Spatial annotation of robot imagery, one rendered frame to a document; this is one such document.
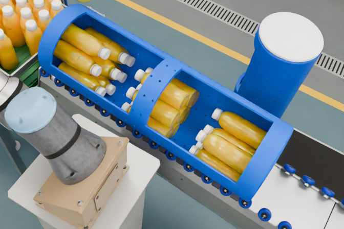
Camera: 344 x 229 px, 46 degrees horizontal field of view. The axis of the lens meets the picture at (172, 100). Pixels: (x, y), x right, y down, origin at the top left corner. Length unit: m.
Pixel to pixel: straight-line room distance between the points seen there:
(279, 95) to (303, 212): 0.60
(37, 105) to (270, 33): 1.10
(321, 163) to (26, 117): 1.94
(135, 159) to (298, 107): 1.85
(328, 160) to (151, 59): 1.43
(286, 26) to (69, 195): 1.18
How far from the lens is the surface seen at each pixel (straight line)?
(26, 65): 1.67
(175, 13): 3.22
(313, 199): 1.55
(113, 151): 1.04
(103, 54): 1.42
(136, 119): 1.31
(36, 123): 0.97
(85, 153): 1.02
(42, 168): 1.23
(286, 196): 1.51
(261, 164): 1.21
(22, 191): 1.22
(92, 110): 1.57
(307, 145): 2.59
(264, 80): 1.82
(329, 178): 2.54
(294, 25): 1.84
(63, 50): 1.49
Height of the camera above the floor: 2.26
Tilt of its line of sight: 57 degrees down
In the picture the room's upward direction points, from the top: 10 degrees clockwise
